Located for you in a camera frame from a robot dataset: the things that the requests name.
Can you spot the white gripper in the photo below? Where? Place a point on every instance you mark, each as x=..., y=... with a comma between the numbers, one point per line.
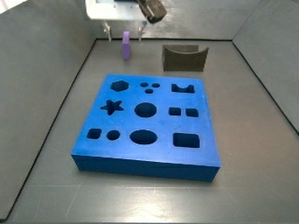
x=116, y=11

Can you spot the purple double-square block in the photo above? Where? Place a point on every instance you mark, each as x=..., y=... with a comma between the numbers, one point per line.
x=126, y=45

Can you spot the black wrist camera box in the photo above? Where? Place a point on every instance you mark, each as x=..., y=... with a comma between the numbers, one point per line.
x=152, y=9

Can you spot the black curved holder stand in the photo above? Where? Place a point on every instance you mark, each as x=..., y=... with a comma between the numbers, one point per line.
x=184, y=58

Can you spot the blue foam shape board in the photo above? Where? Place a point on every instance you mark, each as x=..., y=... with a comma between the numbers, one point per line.
x=148, y=128

